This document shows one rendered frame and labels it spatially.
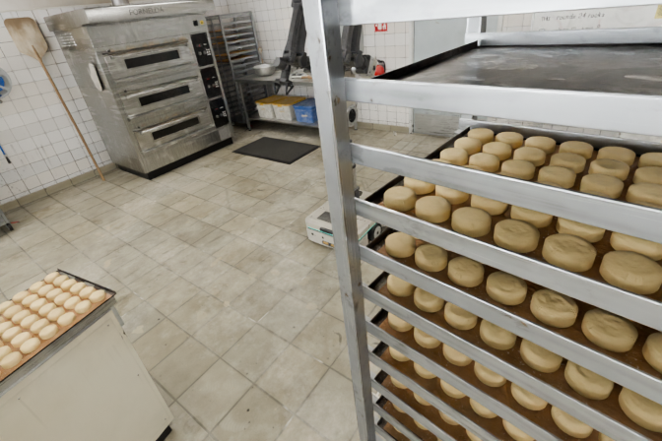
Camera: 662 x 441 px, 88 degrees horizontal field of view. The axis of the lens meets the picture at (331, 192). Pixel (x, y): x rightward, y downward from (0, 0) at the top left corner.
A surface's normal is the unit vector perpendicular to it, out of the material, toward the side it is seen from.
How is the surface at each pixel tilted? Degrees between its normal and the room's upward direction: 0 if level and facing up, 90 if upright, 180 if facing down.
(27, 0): 90
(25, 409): 90
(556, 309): 0
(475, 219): 0
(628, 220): 90
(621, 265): 0
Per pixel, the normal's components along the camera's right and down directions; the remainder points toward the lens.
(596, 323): -0.11, -0.87
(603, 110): -0.68, 0.42
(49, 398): 0.89, 0.13
